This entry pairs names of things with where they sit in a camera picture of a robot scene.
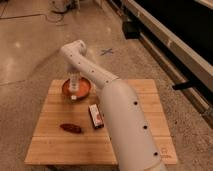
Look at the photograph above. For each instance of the orange ceramic bowl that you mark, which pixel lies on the orange ceramic bowl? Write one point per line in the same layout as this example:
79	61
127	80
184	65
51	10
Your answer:
83	91

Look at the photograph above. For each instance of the dark red sausage toy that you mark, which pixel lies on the dark red sausage toy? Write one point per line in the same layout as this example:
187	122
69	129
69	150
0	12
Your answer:
71	128

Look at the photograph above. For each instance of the long white counter edge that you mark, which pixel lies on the long white counter edge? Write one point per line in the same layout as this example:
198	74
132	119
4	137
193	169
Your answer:
179	32

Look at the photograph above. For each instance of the black box on floor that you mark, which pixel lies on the black box on floor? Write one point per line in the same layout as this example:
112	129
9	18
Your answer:
130	30

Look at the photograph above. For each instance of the white machine base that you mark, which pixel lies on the white machine base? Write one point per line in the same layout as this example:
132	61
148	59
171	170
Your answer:
62	6

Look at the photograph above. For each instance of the white squeeze bottle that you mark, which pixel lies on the white squeeze bottle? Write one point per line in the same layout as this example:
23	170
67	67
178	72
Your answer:
74	86

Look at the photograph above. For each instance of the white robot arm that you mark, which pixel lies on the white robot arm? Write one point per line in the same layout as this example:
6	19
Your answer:
128	129

